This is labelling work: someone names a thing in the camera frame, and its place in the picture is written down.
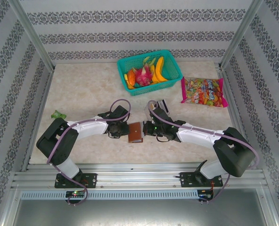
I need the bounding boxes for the brown leather card holder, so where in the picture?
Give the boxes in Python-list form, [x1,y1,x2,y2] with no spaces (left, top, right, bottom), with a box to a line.
[128,122,144,144]

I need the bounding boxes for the teal plastic basket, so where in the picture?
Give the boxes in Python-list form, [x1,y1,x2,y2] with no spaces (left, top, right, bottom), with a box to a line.
[116,48,183,97]

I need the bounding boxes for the yellow banana toy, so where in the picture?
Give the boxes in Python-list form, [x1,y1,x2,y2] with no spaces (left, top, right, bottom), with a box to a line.
[149,66,159,84]

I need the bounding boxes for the orange striped fruit toy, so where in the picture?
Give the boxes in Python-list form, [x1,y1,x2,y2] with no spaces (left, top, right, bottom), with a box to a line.
[126,68,137,88]

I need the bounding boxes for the fruit chewy candy bag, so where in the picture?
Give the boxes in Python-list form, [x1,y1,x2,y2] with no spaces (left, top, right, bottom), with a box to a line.
[180,76,229,109]

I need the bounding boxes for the pink dragon fruit toy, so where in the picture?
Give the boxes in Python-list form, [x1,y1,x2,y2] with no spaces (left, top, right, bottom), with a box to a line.
[134,65,154,87]

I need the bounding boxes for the small green toy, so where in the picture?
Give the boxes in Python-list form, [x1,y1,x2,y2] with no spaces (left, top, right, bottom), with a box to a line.
[50,110,67,119]

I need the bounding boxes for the small circuit board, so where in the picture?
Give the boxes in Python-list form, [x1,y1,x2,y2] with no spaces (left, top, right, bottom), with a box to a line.
[66,191,86,199]

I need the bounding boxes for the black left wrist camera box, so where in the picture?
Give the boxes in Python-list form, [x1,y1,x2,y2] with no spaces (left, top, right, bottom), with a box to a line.
[111,105,129,119]

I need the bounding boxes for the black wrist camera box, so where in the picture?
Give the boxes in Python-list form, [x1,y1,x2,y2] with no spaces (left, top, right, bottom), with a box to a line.
[111,105,129,119]
[151,107,171,121]

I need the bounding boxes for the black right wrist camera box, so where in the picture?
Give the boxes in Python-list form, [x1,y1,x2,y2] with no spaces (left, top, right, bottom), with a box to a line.
[151,107,171,121]

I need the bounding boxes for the aluminium mounting rail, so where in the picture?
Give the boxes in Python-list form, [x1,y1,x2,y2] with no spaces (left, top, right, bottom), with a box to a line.
[11,161,268,192]

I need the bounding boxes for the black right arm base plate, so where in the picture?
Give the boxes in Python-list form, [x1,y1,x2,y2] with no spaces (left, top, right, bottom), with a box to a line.
[180,171,223,188]

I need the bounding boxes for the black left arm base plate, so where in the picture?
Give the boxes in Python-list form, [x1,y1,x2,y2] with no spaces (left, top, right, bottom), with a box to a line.
[54,173,98,189]

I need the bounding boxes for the slotted grey cable duct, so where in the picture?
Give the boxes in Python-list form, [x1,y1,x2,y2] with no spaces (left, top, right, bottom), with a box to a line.
[20,189,260,201]

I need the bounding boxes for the aluminium frame post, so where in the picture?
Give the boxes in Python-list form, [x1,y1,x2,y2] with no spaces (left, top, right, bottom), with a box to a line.
[218,0,264,69]
[7,0,56,72]

